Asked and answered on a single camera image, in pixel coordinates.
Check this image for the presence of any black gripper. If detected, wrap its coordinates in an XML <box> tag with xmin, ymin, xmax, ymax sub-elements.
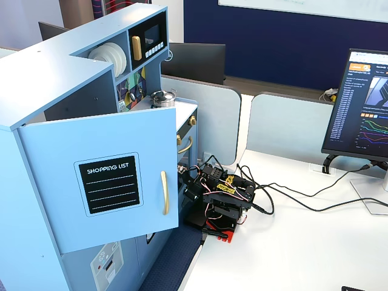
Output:
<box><xmin>178</xmin><ymin>171</ymin><xmax>202</xmax><ymax>201</ymax></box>

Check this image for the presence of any blue shopping list cabinet door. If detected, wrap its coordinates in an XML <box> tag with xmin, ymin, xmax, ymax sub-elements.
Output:
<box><xmin>16</xmin><ymin>105</ymin><xmax>179</xmax><ymax>255</ymax></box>

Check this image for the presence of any red robot base clamp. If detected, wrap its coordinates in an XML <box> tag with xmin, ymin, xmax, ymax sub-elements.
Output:
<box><xmin>201</xmin><ymin>219</ymin><xmax>237</xmax><ymax>243</ymax></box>

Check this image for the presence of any blue dishwasher door black print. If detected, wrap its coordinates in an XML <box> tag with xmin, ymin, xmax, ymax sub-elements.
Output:
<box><xmin>136</xmin><ymin>226</ymin><xmax>180</xmax><ymax>273</ymax></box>

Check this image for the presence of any blue ice dispenser cabinet door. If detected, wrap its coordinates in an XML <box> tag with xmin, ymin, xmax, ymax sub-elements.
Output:
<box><xmin>60</xmin><ymin>233</ymin><xmax>144</xmax><ymax>291</ymax></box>

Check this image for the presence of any light blue toy kitchen cabinet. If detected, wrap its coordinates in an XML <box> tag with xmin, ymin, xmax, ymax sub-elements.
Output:
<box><xmin>0</xmin><ymin>2</ymin><xmax>199</xmax><ymax>291</ymax></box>

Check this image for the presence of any brown wooden door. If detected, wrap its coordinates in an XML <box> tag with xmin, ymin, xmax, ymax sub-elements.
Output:
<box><xmin>59</xmin><ymin>0</ymin><xmax>93</xmax><ymax>30</ymax></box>

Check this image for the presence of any black base block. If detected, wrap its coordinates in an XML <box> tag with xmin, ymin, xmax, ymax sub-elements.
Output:
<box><xmin>184</xmin><ymin>209</ymin><xmax>210</xmax><ymax>230</ymax></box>

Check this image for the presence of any grey desk divider panel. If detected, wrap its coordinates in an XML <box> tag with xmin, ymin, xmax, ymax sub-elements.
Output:
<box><xmin>247</xmin><ymin>92</ymin><xmax>336</xmax><ymax>166</ymax></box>
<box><xmin>160</xmin><ymin>74</ymin><xmax>243</xmax><ymax>166</ymax></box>

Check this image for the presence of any small metal pot with lid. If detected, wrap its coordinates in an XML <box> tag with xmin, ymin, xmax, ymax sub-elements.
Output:
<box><xmin>150</xmin><ymin>88</ymin><xmax>178</xmax><ymax>107</ymax></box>

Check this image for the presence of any navy blue fabric panel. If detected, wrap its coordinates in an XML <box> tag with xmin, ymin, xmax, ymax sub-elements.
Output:
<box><xmin>139</xmin><ymin>226</ymin><xmax>204</xmax><ymax>291</ymax></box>

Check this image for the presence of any large dark switched-off monitor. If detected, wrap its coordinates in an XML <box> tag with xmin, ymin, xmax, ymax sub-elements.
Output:
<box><xmin>160</xmin><ymin>42</ymin><xmax>227</xmax><ymax>85</ymax></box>

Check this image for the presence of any stack of white plates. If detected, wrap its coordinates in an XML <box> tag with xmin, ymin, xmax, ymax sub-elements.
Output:
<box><xmin>105</xmin><ymin>42</ymin><xmax>127</xmax><ymax>76</ymax></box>

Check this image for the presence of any lit computer monitor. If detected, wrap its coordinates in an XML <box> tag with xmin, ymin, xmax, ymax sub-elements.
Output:
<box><xmin>321</xmin><ymin>48</ymin><xmax>388</xmax><ymax>161</ymax></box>

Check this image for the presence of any silver monitor stand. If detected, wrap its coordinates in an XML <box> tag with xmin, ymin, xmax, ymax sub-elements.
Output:
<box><xmin>350</xmin><ymin>163</ymin><xmax>388</xmax><ymax>216</ymax></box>

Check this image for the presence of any dark banner with red lines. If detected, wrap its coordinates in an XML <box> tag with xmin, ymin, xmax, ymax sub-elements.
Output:
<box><xmin>90</xmin><ymin>0</ymin><xmax>152</xmax><ymax>21</ymax></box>

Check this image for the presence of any small dark switched-off monitor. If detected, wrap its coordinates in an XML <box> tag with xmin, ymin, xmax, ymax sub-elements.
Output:
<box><xmin>38</xmin><ymin>21</ymin><xmax>71</xmax><ymax>42</ymax></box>

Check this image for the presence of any white whiteboard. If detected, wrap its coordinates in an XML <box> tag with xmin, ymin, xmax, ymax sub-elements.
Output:
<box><xmin>217</xmin><ymin>0</ymin><xmax>388</xmax><ymax>24</ymax></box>

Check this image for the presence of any flat black device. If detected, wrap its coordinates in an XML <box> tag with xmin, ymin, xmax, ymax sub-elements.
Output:
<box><xmin>341</xmin><ymin>285</ymin><xmax>388</xmax><ymax>291</ymax></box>

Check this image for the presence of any black cable to monitor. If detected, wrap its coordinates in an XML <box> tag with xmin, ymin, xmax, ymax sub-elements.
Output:
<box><xmin>236</xmin><ymin>162</ymin><xmax>388</xmax><ymax>198</ymax></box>

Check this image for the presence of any long black table cable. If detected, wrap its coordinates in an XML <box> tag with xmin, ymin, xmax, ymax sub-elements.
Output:
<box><xmin>251</xmin><ymin>181</ymin><xmax>388</xmax><ymax>216</ymax></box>

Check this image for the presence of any black microwave door gold handle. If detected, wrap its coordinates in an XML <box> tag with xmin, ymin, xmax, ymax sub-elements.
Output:
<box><xmin>128</xmin><ymin>11</ymin><xmax>168</xmax><ymax>71</ymax></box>

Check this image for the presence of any white yellow cable bundle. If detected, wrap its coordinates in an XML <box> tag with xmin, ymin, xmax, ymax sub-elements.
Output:
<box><xmin>318</xmin><ymin>87</ymin><xmax>339</xmax><ymax>102</ymax></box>

